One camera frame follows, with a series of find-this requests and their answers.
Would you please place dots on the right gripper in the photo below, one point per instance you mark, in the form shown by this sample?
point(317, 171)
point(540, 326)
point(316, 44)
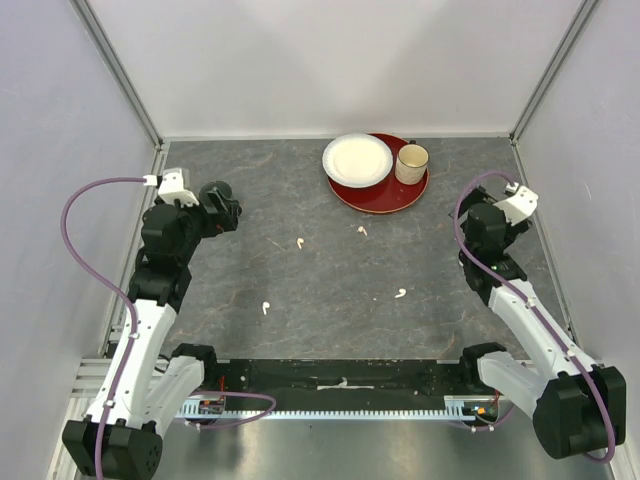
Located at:
point(513, 232)

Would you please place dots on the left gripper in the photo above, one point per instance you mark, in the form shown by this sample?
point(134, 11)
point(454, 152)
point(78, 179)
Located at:
point(225, 219)

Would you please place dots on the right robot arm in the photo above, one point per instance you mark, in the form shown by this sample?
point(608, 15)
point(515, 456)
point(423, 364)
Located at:
point(577, 407)

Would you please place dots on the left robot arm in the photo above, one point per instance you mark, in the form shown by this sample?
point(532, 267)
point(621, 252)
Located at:
point(121, 434)

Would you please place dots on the dark green mug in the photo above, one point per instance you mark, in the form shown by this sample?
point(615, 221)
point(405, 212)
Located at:
point(220, 187)

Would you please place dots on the red round tray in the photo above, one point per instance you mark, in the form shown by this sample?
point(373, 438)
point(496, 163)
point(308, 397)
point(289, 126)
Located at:
point(388, 196)

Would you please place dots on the cream ceramic cup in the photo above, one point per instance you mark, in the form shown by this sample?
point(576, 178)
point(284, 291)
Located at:
point(411, 164)

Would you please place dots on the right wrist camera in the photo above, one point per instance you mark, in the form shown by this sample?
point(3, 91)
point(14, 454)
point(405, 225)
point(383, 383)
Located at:
point(520, 203)

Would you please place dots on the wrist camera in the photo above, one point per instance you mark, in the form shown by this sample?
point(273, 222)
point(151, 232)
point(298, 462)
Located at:
point(520, 203)
point(175, 186)

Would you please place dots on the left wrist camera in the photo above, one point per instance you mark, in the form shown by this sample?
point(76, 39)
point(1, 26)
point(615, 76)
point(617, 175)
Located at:
point(175, 186)

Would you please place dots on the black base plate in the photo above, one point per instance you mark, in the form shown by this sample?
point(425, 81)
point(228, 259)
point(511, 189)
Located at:
point(347, 385)

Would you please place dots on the grey cable duct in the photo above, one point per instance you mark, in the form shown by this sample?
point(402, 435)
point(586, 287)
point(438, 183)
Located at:
point(450, 408)

